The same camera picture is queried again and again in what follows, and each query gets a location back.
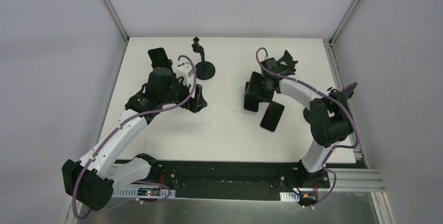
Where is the black folding phone stand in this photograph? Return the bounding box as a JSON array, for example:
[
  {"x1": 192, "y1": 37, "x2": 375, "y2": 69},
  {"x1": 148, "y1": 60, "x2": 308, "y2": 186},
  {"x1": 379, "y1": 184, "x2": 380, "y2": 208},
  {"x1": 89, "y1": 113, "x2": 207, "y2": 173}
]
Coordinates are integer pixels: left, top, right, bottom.
[{"x1": 276, "y1": 50, "x2": 298, "y2": 76}]

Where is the black round-base phone stand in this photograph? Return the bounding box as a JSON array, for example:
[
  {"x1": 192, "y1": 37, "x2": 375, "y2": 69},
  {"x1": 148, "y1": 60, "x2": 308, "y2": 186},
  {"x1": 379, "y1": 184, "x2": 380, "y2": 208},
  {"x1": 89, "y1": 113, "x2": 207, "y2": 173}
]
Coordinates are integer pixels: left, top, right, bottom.
[{"x1": 191, "y1": 37, "x2": 216, "y2": 80}]

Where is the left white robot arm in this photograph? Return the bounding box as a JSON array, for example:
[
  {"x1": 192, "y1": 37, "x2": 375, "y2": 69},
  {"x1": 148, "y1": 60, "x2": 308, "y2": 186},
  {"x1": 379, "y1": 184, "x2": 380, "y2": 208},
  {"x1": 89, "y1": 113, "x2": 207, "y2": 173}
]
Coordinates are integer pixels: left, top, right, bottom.
[{"x1": 62, "y1": 63, "x2": 207, "y2": 211}]

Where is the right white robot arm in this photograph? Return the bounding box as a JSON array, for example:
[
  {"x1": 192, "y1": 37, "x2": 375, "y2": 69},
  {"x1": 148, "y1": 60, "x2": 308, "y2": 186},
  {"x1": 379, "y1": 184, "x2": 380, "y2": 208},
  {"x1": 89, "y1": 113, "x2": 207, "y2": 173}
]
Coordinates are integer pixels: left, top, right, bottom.
[{"x1": 243, "y1": 57, "x2": 357, "y2": 187}]

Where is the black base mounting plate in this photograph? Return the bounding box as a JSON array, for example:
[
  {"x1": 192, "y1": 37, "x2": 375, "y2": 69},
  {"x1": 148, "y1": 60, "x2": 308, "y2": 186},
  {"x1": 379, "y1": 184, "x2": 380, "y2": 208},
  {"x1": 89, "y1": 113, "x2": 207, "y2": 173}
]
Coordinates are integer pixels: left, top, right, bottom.
[{"x1": 114, "y1": 160, "x2": 331, "y2": 202}]

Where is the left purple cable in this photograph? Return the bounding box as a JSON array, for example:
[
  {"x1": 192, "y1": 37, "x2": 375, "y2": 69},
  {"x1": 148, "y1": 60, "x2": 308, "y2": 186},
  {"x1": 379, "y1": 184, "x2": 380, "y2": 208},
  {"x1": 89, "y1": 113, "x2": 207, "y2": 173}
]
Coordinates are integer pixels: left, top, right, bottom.
[{"x1": 71, "y1": 55, "x2": 199, "y2": 220}]

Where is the left white cable duct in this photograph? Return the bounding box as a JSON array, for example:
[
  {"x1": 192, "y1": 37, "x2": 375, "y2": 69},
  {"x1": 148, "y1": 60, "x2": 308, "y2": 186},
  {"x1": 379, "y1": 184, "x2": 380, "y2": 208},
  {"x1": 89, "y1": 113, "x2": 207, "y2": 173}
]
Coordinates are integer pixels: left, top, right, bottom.
[{"x1": 112, "y1": 185, "x2": 176, "y2": 199}]

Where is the white cable duct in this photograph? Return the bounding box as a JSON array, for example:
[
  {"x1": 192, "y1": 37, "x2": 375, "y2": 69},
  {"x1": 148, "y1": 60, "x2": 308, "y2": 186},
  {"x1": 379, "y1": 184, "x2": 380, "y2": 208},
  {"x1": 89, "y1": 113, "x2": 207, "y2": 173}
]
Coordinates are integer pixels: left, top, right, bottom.
[
  {"x1": 112, "y1": 185, "x2": 176, "y2": 199},
  {"x1": 279, "y1": 192, "x2": 300, "y2": 203}
]

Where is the right white cable duct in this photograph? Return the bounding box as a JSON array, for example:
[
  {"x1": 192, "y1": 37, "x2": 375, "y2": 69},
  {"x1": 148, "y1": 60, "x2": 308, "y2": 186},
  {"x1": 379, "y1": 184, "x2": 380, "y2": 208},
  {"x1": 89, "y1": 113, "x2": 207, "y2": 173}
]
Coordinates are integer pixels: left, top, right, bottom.
[{"x1": 279, "y1": 192, "x2": 300, "y2": 203}]

